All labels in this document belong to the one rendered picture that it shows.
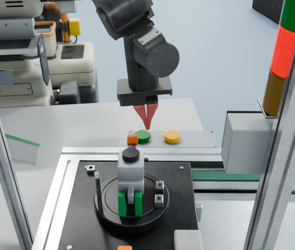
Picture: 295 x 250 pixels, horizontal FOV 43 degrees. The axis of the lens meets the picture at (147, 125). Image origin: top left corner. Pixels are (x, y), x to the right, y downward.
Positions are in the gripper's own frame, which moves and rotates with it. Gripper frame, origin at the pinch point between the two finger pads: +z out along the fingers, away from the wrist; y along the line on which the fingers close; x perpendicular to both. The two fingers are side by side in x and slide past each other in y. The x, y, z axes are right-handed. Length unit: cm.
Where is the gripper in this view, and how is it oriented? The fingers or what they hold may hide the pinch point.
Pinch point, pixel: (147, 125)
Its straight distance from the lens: 75.0
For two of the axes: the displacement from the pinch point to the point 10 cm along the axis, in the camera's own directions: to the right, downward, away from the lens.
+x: -0.6, -5.3, 8.5
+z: 0.8, 8.5, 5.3
